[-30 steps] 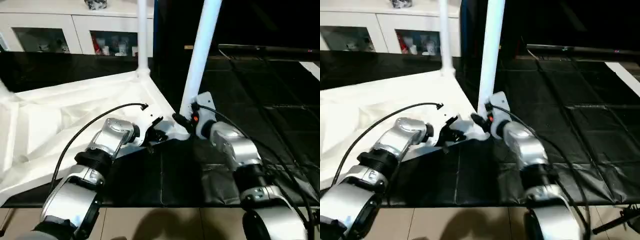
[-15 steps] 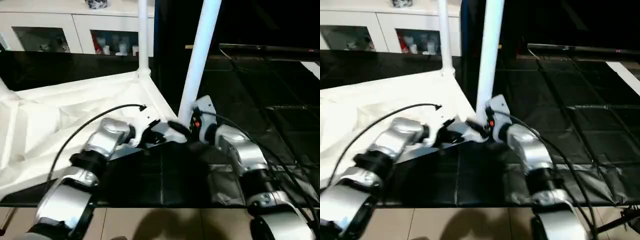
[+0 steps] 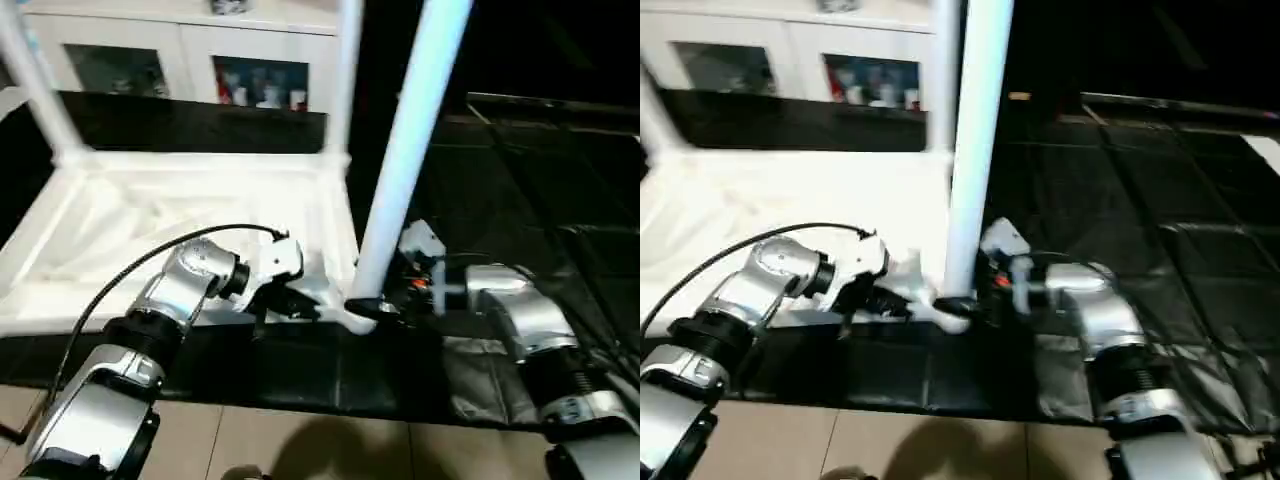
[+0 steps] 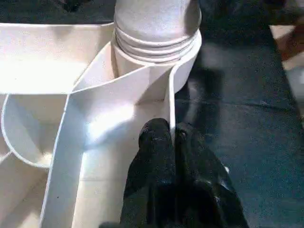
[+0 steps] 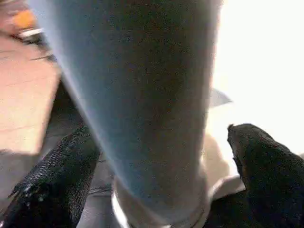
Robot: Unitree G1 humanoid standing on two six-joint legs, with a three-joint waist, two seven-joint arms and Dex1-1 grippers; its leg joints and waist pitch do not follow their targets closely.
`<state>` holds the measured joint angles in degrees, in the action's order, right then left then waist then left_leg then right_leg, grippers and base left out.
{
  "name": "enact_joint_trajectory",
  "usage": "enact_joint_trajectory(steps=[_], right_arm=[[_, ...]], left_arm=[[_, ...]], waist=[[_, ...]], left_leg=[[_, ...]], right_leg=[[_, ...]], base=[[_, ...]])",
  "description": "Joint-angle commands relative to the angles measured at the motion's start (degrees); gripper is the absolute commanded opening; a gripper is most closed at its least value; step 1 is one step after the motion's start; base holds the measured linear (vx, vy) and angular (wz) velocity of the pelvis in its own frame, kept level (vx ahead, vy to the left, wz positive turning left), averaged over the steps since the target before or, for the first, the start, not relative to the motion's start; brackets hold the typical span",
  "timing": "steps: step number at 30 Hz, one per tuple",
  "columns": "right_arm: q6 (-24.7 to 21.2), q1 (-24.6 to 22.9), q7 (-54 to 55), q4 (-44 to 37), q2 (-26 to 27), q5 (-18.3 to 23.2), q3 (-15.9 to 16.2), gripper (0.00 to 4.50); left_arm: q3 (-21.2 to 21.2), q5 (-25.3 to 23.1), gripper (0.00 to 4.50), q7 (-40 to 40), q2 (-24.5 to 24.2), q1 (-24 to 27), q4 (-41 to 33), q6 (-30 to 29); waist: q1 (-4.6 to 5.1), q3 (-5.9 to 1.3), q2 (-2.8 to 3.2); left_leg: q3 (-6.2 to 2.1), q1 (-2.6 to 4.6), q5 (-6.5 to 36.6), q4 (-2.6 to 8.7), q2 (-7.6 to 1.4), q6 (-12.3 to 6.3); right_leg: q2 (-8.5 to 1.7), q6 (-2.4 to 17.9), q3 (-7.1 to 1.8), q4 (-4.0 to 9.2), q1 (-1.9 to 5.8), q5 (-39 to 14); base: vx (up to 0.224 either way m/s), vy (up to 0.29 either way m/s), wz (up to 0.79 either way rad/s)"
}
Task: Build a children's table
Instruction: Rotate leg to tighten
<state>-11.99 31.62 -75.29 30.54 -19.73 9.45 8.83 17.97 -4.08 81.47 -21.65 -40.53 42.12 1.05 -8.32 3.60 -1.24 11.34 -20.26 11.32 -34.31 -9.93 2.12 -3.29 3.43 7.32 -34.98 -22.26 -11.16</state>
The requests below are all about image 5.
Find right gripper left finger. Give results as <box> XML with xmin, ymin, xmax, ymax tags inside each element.
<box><xmin>0</xmin><ymin>126</ymin><xmax>101</xmax><ymax>228</ymax></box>

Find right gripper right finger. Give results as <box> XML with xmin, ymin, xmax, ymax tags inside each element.
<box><xmin>227</xmin><ymin>123</ymin><xmax>304</xmax><ymax>228</ymax></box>

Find white plastic table top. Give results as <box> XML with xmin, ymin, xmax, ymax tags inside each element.
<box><xmin>112</xmin><ymin>0</ymin><xmax>304</xmax><ymax>228</ymax></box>

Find white plastic table leg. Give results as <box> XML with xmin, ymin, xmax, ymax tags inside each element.
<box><xmin>28</xmin><ymin>0</ymin><xmax>224</xmax><ymax>224</ymax></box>

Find black work mat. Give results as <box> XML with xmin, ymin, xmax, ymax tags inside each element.
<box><xmin>38</xmin><ymin>78</ymin><xmax>304</xmax><ymax>228</ymax></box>

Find clear box yellow contents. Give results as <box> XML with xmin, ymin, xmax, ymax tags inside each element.
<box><xmin>12</xmin><ymin>9</ymin><xmax>38</xmax><ymax>30</ymax></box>

